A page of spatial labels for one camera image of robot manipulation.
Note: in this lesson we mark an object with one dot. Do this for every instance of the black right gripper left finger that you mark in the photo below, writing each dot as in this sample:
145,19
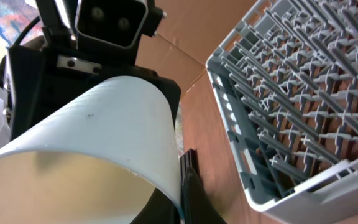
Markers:
158,210

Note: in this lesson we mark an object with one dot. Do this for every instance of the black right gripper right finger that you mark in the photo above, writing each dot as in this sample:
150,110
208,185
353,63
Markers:
196,205

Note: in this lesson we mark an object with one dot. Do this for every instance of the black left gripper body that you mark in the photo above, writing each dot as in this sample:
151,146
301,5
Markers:
39,87

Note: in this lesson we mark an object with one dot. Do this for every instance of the small white cup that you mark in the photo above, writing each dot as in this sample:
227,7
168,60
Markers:
98,159

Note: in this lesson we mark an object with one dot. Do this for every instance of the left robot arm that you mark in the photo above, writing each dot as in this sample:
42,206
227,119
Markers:
67,58

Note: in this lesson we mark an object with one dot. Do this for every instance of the grey plastic dish rack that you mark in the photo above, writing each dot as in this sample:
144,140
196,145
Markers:
286,83

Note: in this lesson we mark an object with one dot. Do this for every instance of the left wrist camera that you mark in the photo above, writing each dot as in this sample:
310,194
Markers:
113,22

